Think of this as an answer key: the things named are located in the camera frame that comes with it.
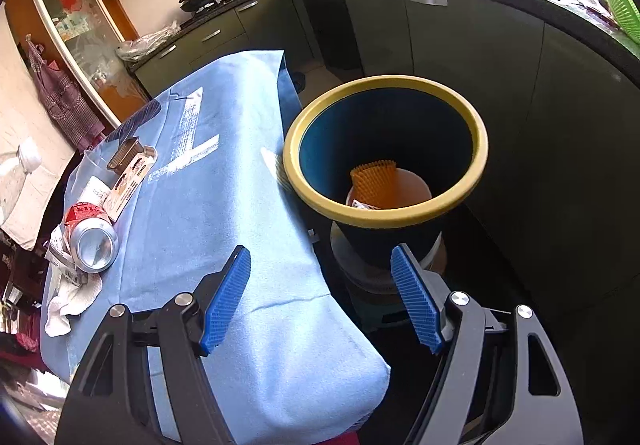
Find printed snack packaging card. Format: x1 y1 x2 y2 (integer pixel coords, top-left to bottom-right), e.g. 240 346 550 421
102 148 158 226

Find green kitchen cabinets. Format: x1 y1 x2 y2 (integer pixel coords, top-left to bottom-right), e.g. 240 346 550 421
125 0 640 326

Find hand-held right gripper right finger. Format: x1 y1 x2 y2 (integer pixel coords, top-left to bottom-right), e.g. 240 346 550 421
390 244 586 445

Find frosted glass door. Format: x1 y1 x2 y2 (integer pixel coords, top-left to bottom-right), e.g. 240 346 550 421
22 0 151 126

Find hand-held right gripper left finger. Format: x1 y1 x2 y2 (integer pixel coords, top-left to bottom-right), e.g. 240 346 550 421
54 245 252 445

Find orange plastic mesh piece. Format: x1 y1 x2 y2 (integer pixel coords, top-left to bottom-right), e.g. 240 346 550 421
351 159 397 211

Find light blue cloth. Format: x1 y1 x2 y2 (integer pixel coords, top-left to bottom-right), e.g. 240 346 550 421
39 49 392 445

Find blue yellow-rimmed trash bin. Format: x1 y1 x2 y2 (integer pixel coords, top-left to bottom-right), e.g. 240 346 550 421
282 74 489 271

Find clear plastic bag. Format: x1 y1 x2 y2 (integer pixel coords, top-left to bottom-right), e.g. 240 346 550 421
116 22 181 61

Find checked apron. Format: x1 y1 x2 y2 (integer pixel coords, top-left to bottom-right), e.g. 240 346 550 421
25 38 106 151

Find clear plastic bottle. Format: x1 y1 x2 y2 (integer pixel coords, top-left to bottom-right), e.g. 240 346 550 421
0 138 43 226

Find paper receipts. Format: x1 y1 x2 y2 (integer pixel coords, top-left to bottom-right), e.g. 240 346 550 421
47 222 88 286

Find red soda can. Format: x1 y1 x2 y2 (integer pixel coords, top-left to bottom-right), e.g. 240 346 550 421
64 202 121 273

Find white printed paper packet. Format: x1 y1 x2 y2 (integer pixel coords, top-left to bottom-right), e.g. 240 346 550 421
77 175 111 211

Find green plastic colander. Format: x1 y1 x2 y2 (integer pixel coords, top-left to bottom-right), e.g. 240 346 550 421
602 0 640 46

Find white tissue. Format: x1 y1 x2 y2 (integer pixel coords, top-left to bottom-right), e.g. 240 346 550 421
44 270 106 337

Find brown plastic tray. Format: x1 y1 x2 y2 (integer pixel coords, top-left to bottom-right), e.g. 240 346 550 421
106 136 143 172

